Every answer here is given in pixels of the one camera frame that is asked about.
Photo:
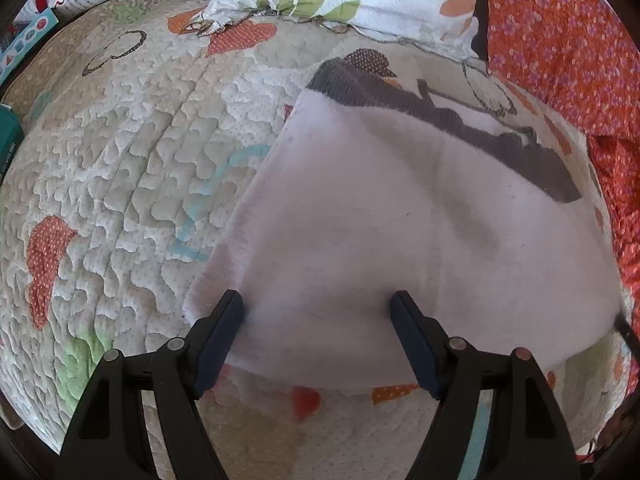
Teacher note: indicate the pale pink knit cardigan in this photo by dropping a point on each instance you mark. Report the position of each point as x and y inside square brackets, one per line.
[372, 188]

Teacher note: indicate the heart pattern quilted bedspread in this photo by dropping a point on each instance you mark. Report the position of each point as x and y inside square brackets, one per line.
[139, 142]

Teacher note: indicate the teal cardboard box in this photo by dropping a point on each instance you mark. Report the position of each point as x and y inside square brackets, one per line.
[11, 136]

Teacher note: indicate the red floral blanket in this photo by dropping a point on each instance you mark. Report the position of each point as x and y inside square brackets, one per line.
[616, 162]

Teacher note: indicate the dark cushion behind pillow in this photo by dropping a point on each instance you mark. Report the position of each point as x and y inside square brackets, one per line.
[479, 42]

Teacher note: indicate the red floral pillow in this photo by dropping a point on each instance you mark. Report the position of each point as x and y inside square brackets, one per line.
[574, 55]

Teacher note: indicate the colourful dotted flat box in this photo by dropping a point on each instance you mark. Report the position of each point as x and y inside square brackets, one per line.
[14, 47]

